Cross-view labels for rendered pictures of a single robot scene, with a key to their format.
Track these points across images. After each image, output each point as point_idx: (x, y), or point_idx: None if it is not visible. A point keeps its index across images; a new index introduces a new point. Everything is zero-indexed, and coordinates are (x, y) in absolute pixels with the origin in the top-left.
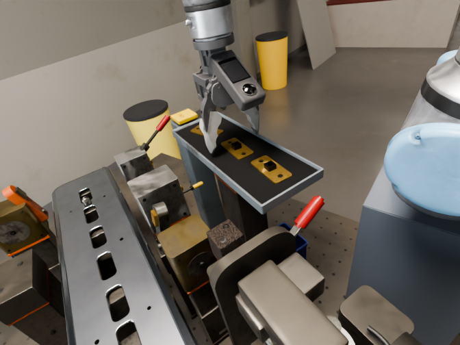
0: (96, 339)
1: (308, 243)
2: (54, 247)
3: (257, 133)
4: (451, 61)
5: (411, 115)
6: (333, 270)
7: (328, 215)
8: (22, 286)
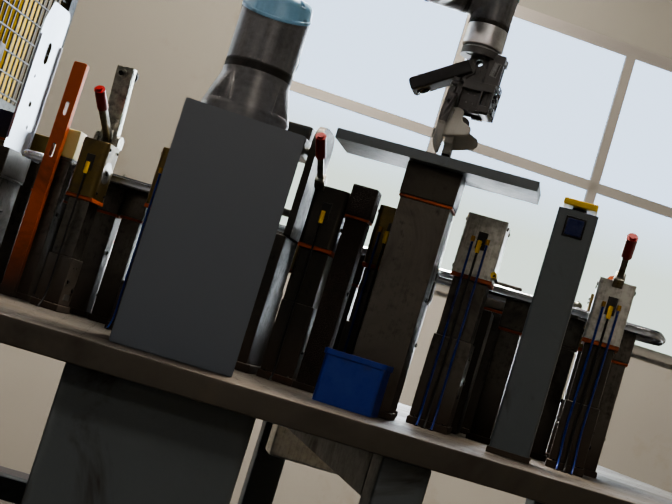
0: None
1: (330, 406)
2: (572, 370)
3: (434, 150)
4: None
5: None
6: (265, 385)
7: (340, 414)
8: None
